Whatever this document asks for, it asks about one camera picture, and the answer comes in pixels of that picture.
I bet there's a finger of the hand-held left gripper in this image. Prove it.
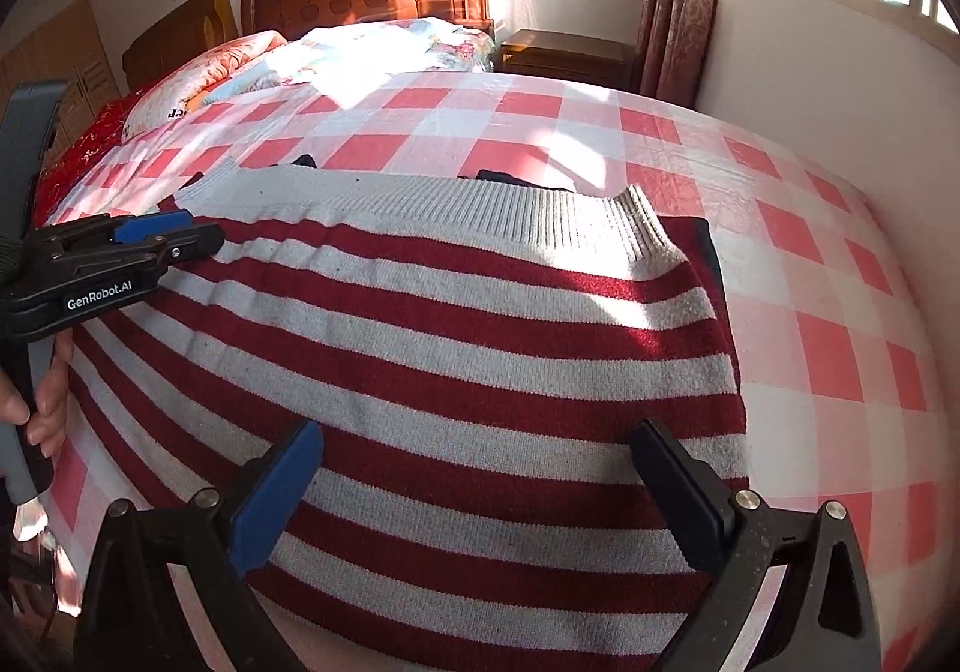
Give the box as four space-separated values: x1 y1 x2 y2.
45 226 226 283
34 211 194 253

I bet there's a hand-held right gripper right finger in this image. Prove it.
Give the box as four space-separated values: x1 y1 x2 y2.
628 417 882 672

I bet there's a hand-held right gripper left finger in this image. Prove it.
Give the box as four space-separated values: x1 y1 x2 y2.
71 417 325 672

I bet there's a red white striped sweater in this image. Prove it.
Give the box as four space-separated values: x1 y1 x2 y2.
56 151 751 672

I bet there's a person's left hand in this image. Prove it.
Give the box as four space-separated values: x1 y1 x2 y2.
0 327 74 459

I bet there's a red floral blanket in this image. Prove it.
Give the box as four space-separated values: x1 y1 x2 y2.
30 88 143 227

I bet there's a pink floral pillow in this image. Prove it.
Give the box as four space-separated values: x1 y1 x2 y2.
120 31 290 144

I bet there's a wooden cabinet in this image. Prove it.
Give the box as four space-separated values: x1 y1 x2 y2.
0 0 121 118

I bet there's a small wooden headboard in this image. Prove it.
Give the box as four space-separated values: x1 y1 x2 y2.
121 0 241 92

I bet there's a pink checked bed sheet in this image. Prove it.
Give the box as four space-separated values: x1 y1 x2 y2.
30 68 960 672

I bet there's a light blue floral quilt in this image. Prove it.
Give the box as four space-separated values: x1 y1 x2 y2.
202 18 496 107

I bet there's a wooden nightstand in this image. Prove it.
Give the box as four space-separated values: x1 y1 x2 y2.
499 28 638 92

